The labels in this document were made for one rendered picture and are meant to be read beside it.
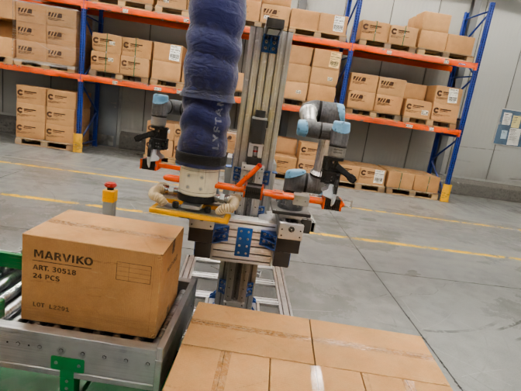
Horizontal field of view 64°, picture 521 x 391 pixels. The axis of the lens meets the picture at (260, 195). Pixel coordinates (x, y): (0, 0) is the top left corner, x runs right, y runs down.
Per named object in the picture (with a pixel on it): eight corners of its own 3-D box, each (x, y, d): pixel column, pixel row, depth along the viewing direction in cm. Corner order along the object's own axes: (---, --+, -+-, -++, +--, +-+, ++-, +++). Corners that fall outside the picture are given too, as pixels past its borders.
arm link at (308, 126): (299, 95, 226) (299, 116, 182) (319, 98, 226) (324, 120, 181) (296, 115, 231) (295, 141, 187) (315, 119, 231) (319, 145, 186)
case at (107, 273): (20, 319, 182) (22, 233, 173) (66, 280, 221) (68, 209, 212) (154, 339, 182) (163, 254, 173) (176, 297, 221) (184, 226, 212)
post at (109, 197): (93, 343, 260) (101, 189, 238) (98, 337, 267) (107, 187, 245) (103, 344, 260) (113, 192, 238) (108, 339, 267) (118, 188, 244)
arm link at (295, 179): (282, 188, 249) (285, 165, 246) (304, 191, 249) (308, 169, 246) (282, 192, 238) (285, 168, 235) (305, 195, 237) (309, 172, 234)
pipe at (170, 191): (150, 202, 175) (151, 189, 174) (167, 191, 200) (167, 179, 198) (229, 215, 174) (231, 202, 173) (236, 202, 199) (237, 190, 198)
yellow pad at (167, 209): (148, 212, 174) (149, 200, 173) (155, 206, 184) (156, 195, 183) (227, 224, 173) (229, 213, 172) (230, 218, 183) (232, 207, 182)
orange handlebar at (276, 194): (137, 178, 183) (138, 170, 182) (157, 167, 212) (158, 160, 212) (344, 210, 181) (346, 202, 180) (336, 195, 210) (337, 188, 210)
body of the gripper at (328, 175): (319, 180, 186) (323, 153, 184) (337, 183, 186) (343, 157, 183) (319, 183, 179) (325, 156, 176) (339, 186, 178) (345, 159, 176)
